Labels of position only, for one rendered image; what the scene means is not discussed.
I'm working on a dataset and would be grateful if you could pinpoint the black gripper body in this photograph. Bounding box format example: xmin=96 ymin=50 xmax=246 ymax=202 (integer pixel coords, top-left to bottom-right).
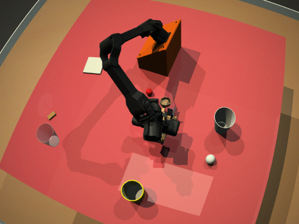
xmin=131 ymin=116 xmax=180 ymax=136

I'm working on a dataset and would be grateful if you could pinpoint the pale cream ball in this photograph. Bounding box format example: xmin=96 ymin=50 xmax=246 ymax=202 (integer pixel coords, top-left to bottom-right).
xmin=205 ymin=154 xmax=215 ymax=165

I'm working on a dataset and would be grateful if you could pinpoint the red ball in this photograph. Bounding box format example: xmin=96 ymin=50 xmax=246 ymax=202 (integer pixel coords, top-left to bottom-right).
xmin=146 ymin=88 xmax=153 ymax=95

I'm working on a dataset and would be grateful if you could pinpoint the tan wooden catapult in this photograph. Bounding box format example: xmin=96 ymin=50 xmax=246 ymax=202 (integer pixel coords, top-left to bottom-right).
xmin=158 ymin=97 xmax=177 ymax=143

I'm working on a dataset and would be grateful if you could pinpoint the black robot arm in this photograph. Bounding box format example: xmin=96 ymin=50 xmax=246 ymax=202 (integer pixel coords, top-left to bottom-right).
xmin=99 ymin=19 xmax=171 ymax=142

